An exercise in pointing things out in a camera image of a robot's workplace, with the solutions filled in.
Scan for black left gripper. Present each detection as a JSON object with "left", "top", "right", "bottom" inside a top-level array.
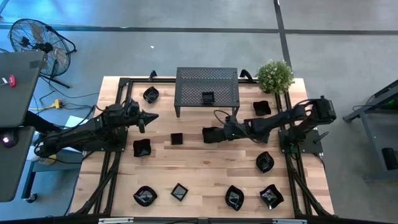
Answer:
[{"left": 123, "top": 108, "right": 159, "bottom": 134}]

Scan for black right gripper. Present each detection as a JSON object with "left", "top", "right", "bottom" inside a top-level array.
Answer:
[{"left": 201, "top": 119, "right": 251, "bottom": 144}]

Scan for medium square black plate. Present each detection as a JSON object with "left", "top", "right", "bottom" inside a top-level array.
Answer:
[{"left": 170, "top": 182, "right": 189, "bottom": 202}]

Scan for large round wavy black plate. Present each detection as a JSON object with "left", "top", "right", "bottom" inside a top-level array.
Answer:
[{"left": 132, "top": 185, "right": 159, "bottom": 207}]

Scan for black perforated metal stand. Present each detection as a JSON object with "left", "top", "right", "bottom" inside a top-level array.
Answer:
[{"left": 173, "top": 67, "right": 241, "bottom": 118}]

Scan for white paper sheet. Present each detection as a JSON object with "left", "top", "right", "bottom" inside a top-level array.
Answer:
[{"left": 64, "top": 115, "right": 82, "bottom": 128}]

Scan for large square wavy black plate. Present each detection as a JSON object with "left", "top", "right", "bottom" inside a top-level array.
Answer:
[{"left": 259, "top": 184, "right": 285, "bottom": 210}]

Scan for green potted plant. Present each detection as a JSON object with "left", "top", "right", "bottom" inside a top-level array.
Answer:
[{"left": 255, "top": 58, "right": 295, "bottom": 95}]

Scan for blue-grey low table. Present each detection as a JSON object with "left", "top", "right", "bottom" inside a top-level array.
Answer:
[{"left": 21, "top": 149, "right": 83, "bottom": 203}]

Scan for black floor fan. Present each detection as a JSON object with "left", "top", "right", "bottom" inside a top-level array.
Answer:
[{"left": 8, "top": 17, "right": 78, "bottom": 90}]

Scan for grey desk top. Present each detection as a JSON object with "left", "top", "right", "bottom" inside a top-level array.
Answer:
[
  {"left": 0, "top": 126, "right": 35, "bottom": 203},
  {"left": 0, "top": 50, "right": 47, "bottom": 128}
]

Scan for black device with pink light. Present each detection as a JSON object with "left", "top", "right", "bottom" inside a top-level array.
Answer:
[{"left": 0, "top": 130, "right": 19, "bottom": 149}]

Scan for grey metal cart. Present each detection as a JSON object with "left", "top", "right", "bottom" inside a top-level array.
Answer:
[{"left": 343, "top": 79, "right": 398, "bottom": 183}]

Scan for black box on cart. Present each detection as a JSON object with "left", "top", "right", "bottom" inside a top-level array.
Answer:
[{"left": 381, "top": 147, "right": 398, "bottom": 171}]

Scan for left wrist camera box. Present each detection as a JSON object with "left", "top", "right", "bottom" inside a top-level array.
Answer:
[{"left": 125, "top": 98, "right": 141, "bottom": 118}]

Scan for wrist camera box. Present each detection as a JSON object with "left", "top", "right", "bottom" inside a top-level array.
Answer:
[
  {"left": 125, "top": 98, "right": 141, "bottom": 118},
  {"left": 224, "top": 114, "right": 240, "bottom": 126}
]

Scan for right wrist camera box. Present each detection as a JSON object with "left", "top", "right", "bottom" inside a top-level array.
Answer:
[{"left": 224, "top": 114, "right": 240, "bottom": 126}]

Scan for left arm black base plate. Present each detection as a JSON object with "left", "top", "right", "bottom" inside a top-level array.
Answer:
[{"left": 90, "top": 126, "right": 129, "bottom": 153}]

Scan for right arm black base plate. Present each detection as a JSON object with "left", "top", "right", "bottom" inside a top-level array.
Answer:
[{"left": 278, "top": 128, "right": 325, "bottom": 154}]

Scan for long silver bracket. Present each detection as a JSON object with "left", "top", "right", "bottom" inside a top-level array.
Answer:
[
  {"left": 98, "top": 217, "right": 134, "bottom": 224},
  {"left": 272, "top": 218, "right": 308, "bottom": 224}
]

